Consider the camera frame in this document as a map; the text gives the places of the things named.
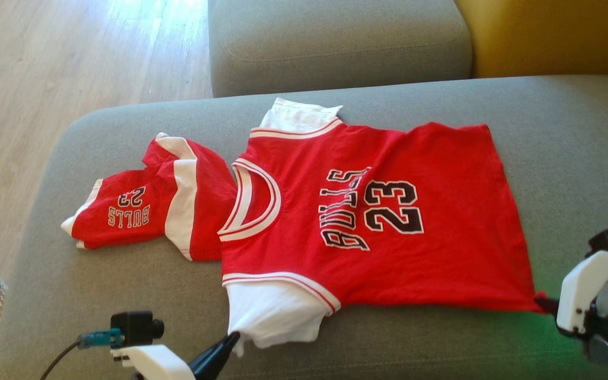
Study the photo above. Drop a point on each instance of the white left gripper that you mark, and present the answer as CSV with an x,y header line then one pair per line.
x,y
156,364

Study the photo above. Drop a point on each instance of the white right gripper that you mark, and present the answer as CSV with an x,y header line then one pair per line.
x,y
578,290

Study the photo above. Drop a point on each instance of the red Bulls jersey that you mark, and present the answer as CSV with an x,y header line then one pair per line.
x,y
441,237

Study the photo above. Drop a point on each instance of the red Bulls shorts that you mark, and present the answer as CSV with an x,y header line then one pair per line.
x,y
203,200

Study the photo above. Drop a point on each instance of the grey sofa seat cushion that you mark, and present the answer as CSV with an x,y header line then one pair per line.
x,y
335,42
124,295

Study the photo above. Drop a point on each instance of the yellow sofa back cushion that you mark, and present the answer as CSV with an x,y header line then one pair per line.
x,y
552,31

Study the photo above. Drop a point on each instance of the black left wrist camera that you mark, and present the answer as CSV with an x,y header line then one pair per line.
x,y
135,327

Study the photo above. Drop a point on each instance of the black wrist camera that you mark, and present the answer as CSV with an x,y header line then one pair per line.
x,y
605,243
135,327

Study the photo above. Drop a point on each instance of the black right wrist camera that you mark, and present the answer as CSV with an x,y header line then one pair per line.
x,y
605,243

